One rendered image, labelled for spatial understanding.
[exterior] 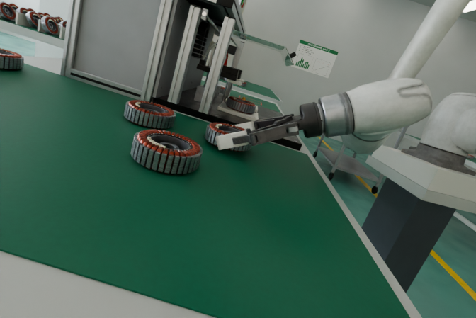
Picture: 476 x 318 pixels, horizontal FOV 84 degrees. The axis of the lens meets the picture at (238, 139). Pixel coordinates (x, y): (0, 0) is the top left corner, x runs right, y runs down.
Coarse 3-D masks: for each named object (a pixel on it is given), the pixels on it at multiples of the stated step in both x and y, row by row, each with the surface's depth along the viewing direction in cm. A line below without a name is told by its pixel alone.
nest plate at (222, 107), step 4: (220, 104) 98; (224, 104) 101; (220, 108) 92; (224, 108) 92; (228, 108) 94; (228, 112) 92; (232, 112) 92; (236, 112) 92; (240, 112) 95; (240, 116) 93; (244, 116) 92; (248, 116) 92; (252, 116) 94; (256, 116) 97; (252, 120) 93
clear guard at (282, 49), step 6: (240, 36) 119; (246, 36) 111; (252, 36) 107; (252, 42) 129; (258, 42) 121; (264, 42) 114; (270, 42) 107; (270, 48) 129; (276, 48) 120; (282, 48) 113; (282, 54) 125; (288, 54) 108; (288, 60) 114
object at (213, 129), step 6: (210, 126) 59; (216, 126) 60; (222, 126) 63; (228, 126) 64; (234, 126) 65; (210, 132) 57; (216, 132) 57; (222, 132) 56; (228, 132) 57; (210, 138) 57; (216, 144) 57; (234, 150) 57; (240, 150) 57; (246, 150) 59
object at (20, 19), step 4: (16, 12) 170; (0, 16) 175; (16, 16) 171; (20, 16) 173; (24, 16) 176; (16, 20) 172; (20, 20) 174; (24, 20) 176; (40, 20) 171; (20, 24) 174; (24, 24) 177; (28, 24) 181; (40, 24) 172; (40, 28) 173; (60, 28) 171; (64, 28) 173; (44, 32) 177; (60, 32) 172; (64, 32) 174; (60, 36) 172; (64, 36) 175
